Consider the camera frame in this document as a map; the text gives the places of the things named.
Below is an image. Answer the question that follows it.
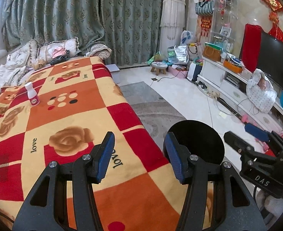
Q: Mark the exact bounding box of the black round trash bin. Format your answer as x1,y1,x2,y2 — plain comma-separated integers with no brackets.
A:
168,119,225,164

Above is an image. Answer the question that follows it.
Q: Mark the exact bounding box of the swaddled baby doll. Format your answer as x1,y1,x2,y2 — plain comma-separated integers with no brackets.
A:
246,69,277,114

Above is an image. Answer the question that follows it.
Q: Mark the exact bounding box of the patterned fleece blanket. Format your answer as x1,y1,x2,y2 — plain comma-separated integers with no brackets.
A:
0,56,214,231

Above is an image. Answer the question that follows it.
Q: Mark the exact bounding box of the white tv cabinet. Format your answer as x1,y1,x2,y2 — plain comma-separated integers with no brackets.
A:
197,57,283,132

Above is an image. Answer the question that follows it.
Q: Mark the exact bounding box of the grey patterned rug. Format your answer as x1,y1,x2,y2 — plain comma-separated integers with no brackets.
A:
120,82,185,149

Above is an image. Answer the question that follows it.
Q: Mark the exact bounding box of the black flat television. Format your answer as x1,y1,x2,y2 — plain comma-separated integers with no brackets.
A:
257,32,283,88

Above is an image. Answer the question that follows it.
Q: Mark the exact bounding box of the red cloth cover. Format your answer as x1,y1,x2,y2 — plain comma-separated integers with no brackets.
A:
240,23,264,73

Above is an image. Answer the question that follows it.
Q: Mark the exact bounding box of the white pink pill bottle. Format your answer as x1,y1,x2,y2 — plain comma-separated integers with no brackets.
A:
25,82,39,106

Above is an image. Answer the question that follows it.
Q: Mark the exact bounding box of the brown paper gift bag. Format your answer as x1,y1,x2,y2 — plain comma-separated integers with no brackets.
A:
202,42,222,62

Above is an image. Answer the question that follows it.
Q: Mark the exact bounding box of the silver foil bag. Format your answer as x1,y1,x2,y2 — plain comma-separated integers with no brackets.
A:
174,45,189,65

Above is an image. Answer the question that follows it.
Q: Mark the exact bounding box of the small wooden stool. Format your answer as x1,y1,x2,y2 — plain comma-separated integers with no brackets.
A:
151,62,168,76

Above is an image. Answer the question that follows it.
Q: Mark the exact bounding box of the floral pillow with clothes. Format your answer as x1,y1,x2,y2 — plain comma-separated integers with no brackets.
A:
37,37,80,64

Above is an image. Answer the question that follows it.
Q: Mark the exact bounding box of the white quilted bedding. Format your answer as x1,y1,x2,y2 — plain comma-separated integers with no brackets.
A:
0,39,38,92

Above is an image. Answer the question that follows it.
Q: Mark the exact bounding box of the white lace covered appliance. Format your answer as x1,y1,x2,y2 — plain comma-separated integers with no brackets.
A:
159,0,185,57

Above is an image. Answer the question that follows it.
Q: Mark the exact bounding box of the striped tote bag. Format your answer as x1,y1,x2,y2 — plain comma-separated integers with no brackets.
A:
195,0,214,16

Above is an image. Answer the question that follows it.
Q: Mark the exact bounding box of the green patterned curtain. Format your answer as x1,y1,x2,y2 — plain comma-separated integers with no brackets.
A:
1,0,162,65

